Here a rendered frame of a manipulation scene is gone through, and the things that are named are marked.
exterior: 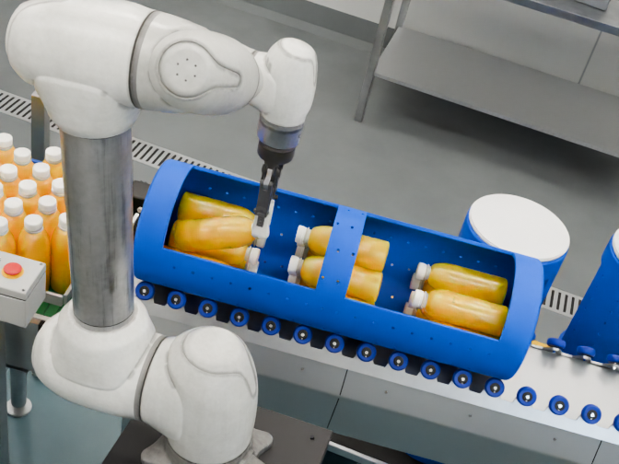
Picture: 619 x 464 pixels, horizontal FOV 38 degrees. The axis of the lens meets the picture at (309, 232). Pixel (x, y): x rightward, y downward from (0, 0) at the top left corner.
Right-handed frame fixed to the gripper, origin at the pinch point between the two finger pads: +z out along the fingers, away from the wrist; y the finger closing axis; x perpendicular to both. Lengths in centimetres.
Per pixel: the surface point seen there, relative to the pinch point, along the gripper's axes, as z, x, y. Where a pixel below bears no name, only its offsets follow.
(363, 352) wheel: 25.7, -28.8, -5.3
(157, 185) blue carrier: -0.7, 23.8, 0.6
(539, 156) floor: 121, -108, 270
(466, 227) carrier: 21, -49, 46
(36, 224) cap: 11.1, 47.3, -8.4
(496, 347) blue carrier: 11, -55, -8
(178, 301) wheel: 25.5, 14.9, -5.3
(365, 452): 107, -42, 35
